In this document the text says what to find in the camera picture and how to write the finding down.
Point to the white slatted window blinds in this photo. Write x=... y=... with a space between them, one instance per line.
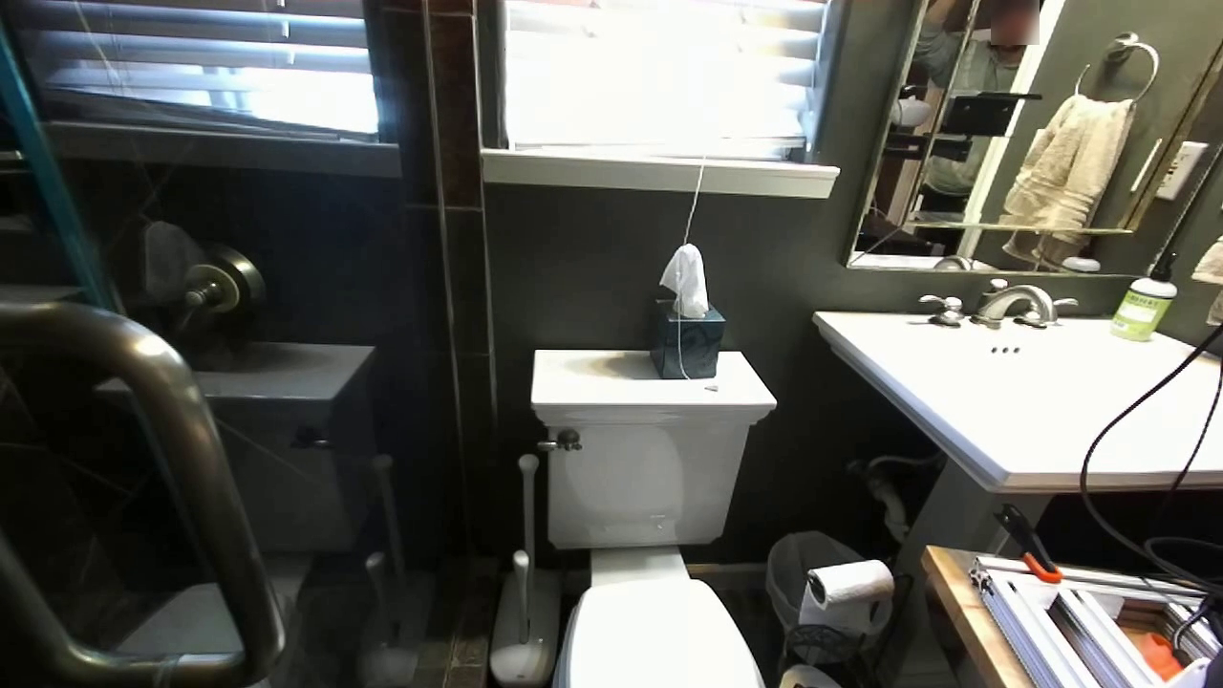
x=635 y=78

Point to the dark teal tissue box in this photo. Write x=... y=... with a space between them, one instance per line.
x=692 y=345

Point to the white tissue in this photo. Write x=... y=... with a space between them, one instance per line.
x=686 y=273

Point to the chrome flush lever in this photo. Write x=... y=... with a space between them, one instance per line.
x=565 y=443

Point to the white toilet brush set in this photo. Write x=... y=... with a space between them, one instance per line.
x=526 y=624

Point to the black mesh trash can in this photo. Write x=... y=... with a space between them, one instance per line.
x=798 y=576

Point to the grey sink supply pipe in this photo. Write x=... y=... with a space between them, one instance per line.
x=883 y=491

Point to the white toilet paper roll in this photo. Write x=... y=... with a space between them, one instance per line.
x=804 y=677
x=849 y=596

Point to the bronze shower valve knob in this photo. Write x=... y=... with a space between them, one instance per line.
x=228 y=287

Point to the chrome faucet spout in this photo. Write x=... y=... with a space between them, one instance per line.
x=1013 y=304

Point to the wooden board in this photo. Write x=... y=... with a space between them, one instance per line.
x=967 y=624

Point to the green soap bottle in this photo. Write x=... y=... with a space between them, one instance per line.
x=1143 y=306

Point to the glass shower door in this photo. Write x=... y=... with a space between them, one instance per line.
x=50 y=166

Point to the small white container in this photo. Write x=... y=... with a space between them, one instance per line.
x=1208 y=261

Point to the wall mirror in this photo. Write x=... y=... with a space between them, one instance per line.
x=920 y=193

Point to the white pedestal sink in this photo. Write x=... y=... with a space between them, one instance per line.
x=1017 y=396

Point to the aluminium frame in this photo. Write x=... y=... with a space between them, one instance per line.
x=1055 y=624

